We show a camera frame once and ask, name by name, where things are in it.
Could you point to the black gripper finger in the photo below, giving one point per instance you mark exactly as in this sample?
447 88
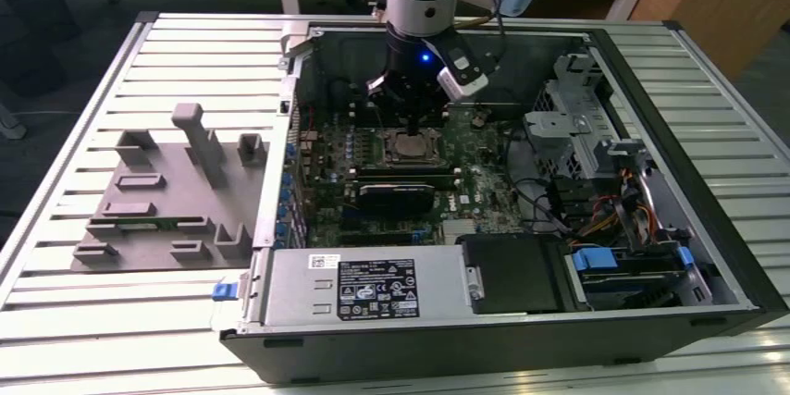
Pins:
386 94
433 115

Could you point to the CPU with silver top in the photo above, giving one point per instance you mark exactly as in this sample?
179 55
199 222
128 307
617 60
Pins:
413 146

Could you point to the CPU socket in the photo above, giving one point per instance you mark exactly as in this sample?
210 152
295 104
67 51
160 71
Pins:
417 163

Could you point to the round coin battery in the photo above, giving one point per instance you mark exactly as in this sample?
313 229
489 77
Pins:
479 119

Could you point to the green motherboard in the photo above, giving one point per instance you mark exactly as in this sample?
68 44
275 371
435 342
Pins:
487 191

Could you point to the black graphics card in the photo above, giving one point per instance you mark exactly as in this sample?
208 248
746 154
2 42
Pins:
395 198

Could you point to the metal drive cage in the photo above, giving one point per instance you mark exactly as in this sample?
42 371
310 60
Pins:
553 124

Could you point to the blue card retention clip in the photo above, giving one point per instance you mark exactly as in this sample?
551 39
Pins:
282 231
287 181
285 213
289 151

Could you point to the silver chipset heatsink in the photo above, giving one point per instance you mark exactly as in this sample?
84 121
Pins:
462 228

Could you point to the black expansion slot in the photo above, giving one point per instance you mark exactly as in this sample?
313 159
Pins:
370 240

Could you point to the black plastic cover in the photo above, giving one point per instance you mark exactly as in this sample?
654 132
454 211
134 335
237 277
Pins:
518 275

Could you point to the blue disk carrier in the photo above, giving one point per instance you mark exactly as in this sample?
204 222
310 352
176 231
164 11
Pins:
593 260

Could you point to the grey parts rack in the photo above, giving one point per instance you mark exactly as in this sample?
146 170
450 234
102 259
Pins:
179 203

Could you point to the silver power supply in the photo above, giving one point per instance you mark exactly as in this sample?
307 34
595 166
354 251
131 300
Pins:
297 288

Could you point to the green RAM stick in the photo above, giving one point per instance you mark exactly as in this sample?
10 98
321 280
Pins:
148 227

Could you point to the blue case latch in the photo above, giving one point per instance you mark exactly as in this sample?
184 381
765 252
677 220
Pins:
224 292

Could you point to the blue drive clip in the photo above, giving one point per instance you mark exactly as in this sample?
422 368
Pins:
684 258

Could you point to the black open PC case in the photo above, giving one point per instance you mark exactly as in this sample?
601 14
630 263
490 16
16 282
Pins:
433 358

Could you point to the wooden cabinet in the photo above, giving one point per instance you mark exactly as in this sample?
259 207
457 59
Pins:
729 6

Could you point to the dark chair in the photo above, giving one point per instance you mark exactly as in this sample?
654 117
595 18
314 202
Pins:
31 43

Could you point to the white furniture leg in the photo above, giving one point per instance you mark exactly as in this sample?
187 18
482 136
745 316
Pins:
12 122

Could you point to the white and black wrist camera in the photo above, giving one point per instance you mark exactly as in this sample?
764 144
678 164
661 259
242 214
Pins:
463 76

